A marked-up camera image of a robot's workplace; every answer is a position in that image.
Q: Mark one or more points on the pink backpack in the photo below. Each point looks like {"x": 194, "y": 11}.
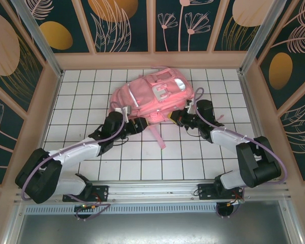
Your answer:
{"x": 152, "y": 96}

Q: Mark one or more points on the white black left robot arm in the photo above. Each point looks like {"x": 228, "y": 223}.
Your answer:
{"x": 38, "y": 175}

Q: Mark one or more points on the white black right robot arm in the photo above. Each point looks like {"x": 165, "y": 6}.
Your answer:
{"x": 259, "y": 165}

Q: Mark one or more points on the steel sheet panel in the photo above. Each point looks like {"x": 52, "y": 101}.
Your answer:
{"x": 155, "y": 228}

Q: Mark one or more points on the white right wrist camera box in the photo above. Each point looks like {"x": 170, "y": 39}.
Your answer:
{"x": 190, "y": 106}

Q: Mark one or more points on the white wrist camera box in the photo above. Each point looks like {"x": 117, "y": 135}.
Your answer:
{"x": 124, "y": 111}
{"x": 190, "y": 106}

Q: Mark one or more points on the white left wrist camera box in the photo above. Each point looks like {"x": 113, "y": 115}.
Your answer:
{"x": 124, "y": 111}

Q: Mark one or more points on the aluminium side rail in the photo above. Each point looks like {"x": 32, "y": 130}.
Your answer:
{"x": 249, "y": 101}

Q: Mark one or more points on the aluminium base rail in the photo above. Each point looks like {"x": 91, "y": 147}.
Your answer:
{"x": 155, "y": 190}

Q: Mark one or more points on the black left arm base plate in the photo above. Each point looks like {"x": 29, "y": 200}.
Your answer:
{"x": 101, "y": 193}

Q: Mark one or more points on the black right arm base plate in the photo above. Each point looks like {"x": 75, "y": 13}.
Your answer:
{"x": 206, "y": 193}

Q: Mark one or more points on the aluminium frame post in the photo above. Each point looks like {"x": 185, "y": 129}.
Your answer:
{"x": 261, "y": 33}
{"x": 40, "y": 43}

